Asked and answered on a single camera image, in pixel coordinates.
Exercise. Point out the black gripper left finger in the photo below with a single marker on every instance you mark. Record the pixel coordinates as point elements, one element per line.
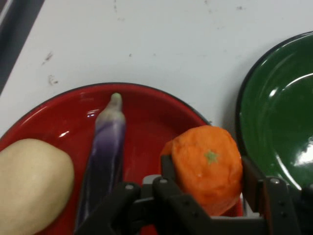
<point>168,203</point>

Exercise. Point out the red enamel plate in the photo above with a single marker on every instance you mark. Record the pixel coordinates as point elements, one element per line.
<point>149,127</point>

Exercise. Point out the green enamel plate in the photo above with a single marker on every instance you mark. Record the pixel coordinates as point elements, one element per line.
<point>281,117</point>

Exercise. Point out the purple toy eggplant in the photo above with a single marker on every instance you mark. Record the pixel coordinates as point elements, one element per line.
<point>107,147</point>

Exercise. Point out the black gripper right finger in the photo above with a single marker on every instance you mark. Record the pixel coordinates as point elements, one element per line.
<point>276,203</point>

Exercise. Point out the cream toy pear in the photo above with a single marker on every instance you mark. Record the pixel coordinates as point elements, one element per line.
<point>31,186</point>

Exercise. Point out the orange toy mandarin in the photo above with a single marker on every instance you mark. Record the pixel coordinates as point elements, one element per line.
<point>207,166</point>

